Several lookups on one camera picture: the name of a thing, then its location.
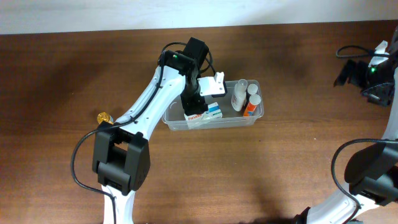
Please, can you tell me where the white Panadol box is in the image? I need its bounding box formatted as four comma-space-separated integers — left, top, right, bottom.
184, 102, 223, 129

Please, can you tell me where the white spray bottle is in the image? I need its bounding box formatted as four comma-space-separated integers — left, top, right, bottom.
231, 79, 248, 112

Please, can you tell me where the dark bottle white cap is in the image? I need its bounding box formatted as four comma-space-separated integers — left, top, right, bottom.
246, 83, 258, 96

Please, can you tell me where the orange tube white cap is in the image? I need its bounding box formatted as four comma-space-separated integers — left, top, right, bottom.
243, 94, 261, 117

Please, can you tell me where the small gold-lidded balm jar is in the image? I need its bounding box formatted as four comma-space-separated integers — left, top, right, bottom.
96, 112, 114, 124

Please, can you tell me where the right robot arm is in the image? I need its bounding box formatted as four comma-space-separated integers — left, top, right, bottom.
292, 34, 397, 224

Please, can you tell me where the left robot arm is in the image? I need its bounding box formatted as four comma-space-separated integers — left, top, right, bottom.
92, 37, 210, 223

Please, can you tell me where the clear plastic container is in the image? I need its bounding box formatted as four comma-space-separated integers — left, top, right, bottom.
162, 80, 264, 131

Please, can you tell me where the right black cable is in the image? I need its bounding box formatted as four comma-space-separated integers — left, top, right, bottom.
330, 45, 398, 224

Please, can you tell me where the black cable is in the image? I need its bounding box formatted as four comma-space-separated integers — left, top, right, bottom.
330, 45, 398, 224
70, 42, 217, 224

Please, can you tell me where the left black cable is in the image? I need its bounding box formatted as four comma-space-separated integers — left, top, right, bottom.
70, 42, 217, 224

